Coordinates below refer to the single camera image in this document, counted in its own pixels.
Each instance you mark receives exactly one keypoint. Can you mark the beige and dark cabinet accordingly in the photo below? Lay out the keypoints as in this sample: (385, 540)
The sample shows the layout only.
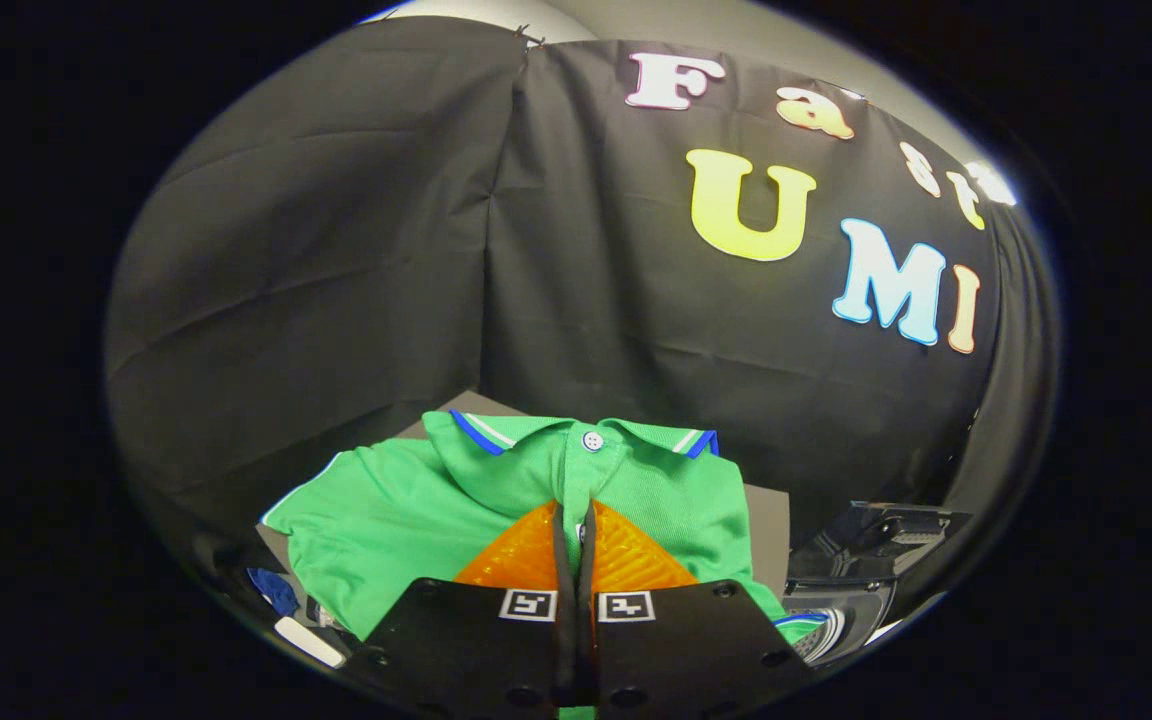
(768, 530)

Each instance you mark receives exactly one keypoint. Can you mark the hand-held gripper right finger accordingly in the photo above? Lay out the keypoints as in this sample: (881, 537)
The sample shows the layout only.
(686, 650)

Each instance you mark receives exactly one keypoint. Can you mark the grey washing machine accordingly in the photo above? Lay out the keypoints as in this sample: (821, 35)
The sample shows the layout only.
(836, 625)

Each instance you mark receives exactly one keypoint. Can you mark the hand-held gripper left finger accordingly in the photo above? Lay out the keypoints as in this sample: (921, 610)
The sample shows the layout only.
(476, 650)

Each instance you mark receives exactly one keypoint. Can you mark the green polo shirt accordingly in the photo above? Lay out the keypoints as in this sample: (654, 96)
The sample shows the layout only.
(406, 520)

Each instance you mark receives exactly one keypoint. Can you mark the dark washing machine lid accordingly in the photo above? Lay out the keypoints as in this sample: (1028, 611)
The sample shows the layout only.
(876, 530)

